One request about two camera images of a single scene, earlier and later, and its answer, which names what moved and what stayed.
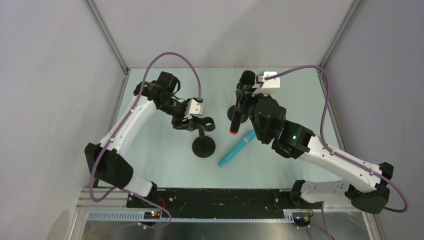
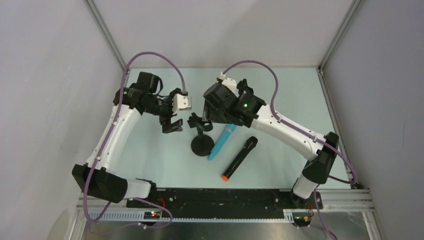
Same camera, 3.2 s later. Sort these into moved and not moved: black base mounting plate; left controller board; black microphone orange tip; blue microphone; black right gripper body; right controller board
Moved: black right gripper body; blue microphone; black microphone orange tip
Not moved: right controller board; black base mounting plate; left controller board
